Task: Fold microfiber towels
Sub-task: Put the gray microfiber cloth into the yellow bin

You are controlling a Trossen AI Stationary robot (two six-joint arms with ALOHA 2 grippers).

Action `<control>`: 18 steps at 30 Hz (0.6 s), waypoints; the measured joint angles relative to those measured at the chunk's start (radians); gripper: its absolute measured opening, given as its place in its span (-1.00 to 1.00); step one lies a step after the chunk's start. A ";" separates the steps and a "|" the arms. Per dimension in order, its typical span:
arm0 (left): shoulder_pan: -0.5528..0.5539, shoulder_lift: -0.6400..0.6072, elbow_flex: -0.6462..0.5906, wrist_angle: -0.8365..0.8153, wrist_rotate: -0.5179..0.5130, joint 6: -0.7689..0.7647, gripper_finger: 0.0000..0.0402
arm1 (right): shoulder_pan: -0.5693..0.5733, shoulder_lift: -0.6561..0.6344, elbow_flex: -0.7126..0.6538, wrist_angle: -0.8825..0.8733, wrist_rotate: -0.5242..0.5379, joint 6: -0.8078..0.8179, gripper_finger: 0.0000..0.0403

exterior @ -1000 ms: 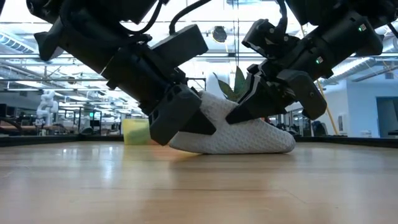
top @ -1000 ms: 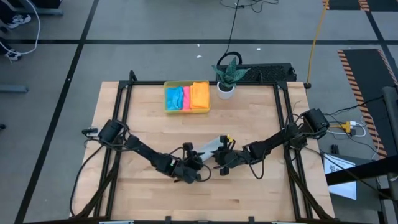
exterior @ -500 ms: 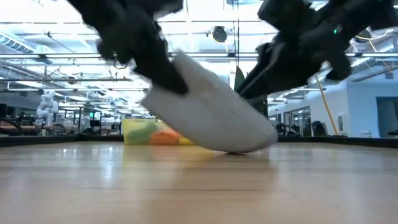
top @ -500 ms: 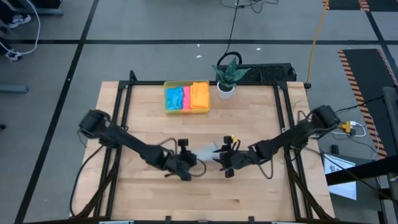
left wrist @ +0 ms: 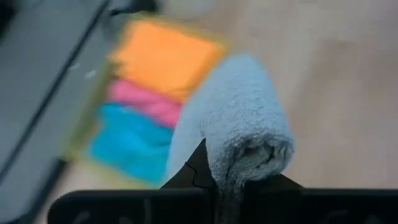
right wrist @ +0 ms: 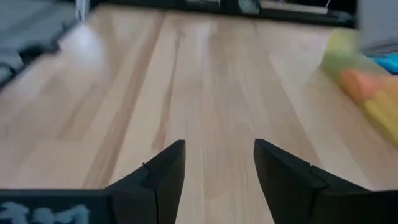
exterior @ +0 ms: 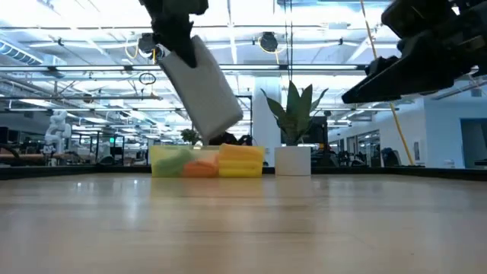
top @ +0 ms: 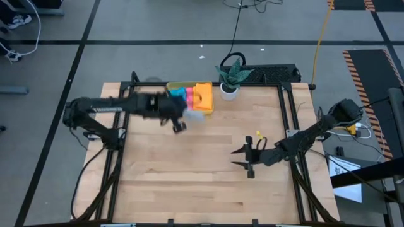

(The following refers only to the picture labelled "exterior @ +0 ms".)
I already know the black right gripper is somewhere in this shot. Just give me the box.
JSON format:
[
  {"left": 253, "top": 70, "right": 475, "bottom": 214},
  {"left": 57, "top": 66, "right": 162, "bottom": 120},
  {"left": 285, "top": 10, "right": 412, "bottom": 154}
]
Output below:
[{"left": 341, "top": 0, "right": 487, "bottom": 104}]

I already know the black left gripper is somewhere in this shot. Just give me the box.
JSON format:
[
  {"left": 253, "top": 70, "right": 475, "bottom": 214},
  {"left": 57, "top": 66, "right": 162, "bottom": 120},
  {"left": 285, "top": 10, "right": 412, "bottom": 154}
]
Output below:
[{"left": 138, "top": 0, "right": 209, "bottom": 69}]

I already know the grey microfiber towel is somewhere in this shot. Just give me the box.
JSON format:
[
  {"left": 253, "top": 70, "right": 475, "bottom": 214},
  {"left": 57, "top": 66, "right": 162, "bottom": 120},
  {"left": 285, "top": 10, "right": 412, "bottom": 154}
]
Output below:
[{"left": 158, "top": 34, "right": 244, "bottom": 145}]

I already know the yellow translucent plastic bin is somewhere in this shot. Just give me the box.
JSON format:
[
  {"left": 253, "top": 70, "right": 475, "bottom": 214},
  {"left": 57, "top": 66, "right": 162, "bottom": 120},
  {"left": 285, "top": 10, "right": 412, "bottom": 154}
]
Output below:
[{"left": 149, "top": 144, "right": 266, "bottom": 179}]

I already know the pink microfiber towel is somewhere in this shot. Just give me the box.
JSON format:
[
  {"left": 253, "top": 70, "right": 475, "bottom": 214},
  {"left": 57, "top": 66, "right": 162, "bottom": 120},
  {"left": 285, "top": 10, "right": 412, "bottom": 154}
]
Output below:
[{"left": 181, "top": 156, "right": 221, "bottom": 179}]

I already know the yellow microfiber towel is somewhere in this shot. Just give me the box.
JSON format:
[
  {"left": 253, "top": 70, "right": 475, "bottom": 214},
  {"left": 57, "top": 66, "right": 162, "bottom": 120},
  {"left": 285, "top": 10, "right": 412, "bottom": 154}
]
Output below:
[{"left": 218, "top": 159, "right": 263, "bottom": 179}]

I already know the small green bush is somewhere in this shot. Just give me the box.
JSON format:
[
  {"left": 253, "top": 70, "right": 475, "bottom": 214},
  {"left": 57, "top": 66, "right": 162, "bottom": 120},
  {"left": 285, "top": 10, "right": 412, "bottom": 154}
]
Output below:
[{"left": 180, "top": 128, "right": 202, "bottom": 145}]

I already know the person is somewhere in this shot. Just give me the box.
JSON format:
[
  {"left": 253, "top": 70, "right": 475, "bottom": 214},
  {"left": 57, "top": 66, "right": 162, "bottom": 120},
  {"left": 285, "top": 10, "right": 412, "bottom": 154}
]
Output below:
[{"left": 208, "top": 131, "right": 253, "bottom": 146}]

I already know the snake plant in white pot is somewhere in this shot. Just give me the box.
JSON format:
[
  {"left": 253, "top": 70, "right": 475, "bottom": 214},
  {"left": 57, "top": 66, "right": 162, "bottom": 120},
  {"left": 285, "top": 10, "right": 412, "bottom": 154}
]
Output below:
[{"left": 260, "top": 80, "right": 329, "bottom": 177}]

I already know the yellow cable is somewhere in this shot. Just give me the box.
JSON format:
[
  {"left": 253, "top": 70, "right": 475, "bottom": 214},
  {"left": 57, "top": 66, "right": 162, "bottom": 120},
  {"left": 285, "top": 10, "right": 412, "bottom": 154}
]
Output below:
[{"left": 359, "top": 0, "right": 415, "bottom": 167}]

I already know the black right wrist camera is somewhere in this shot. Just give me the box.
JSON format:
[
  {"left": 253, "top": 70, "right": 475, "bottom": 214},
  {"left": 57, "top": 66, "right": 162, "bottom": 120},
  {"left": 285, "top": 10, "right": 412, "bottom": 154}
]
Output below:
[{"left": 381, "top": 0, "right": 456, "bottom": 39}]

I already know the black background rig frame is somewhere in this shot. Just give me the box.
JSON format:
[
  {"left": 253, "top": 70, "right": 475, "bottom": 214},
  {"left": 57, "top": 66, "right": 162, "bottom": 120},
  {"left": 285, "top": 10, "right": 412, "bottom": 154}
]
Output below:
[{"left": 235, "top": 94, "right": 254, "bottom": 145}]

